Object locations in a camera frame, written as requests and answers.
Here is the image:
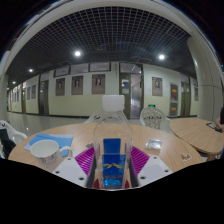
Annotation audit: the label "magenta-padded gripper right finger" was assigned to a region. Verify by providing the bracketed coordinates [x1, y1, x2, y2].
[128, 145, 175, 189]

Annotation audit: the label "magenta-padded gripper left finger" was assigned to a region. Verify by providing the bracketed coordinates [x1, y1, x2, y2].
[52, 146, 98, 190]

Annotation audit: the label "clear plastic bottle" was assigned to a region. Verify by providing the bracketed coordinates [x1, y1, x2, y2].
[92, 94, 135, 191]

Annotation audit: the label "small clear plastic packet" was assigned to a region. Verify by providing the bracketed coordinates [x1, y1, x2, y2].
[144, 138, 164, 151]

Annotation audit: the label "white ceramic mug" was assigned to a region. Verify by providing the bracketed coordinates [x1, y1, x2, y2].
[29, 139, 73, 168]

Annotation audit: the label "small printed sticker card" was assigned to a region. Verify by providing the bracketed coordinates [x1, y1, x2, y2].
[179, 152, 193, 163]

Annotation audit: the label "light blue cloth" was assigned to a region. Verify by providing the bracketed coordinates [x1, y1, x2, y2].
[23, 133, 75, 158]

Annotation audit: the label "white lattice-back plastic chair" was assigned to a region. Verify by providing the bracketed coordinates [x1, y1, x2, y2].
[83, 107, 105, 125]
[139, 106, 172, 131]

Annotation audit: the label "round wooden side table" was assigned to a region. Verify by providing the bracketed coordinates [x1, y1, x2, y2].
[169, 117, 224, 162]

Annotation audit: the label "black bag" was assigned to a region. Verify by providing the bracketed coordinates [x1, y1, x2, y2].
[0, 128, 17, 160]

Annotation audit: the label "black smartphone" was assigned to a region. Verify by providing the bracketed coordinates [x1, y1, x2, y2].
[205, 122, 220, 131]

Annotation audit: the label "open grey doorway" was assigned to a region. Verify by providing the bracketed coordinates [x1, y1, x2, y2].
[118, 62, 145, 120]

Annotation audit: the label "person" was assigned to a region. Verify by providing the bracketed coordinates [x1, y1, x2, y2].
[214, 106, 224, 133]

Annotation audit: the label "round ceiling lights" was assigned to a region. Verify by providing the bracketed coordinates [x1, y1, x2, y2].
[27, 49, 167, 74]

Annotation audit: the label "framed wall pictures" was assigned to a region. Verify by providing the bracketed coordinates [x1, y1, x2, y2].
[13, 73, 200, 103]

